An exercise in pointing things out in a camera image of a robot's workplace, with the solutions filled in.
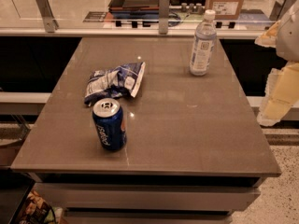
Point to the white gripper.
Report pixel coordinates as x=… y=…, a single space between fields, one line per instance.
x=289 y=37

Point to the blue pepsi can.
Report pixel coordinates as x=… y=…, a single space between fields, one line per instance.
x=109 y=124

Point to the clear plastic water bottle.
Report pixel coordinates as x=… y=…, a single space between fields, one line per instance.
x=203 y=44

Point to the cardboard box with label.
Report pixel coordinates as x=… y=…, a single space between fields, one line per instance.
x=225 y=9

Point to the grey table with drawers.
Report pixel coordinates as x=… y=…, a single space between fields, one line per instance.
x=194 y=151

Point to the crumpled blue white chip bag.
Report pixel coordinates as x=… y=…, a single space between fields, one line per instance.
x=114 y=83

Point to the snack bags on floor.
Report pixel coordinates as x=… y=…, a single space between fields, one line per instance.
x=36 y=210

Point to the right metal glass bracket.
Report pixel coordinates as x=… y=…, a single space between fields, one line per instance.
x=280 y=8

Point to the metal glass bracket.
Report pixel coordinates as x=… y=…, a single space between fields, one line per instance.
x=163 y=16
x=280 y=8
x=50 y=24

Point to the middle metal glass bracket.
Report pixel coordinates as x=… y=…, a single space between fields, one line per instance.
x=163 y=16

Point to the left metal glass bracket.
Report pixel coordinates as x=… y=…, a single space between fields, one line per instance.
x=50 y=24

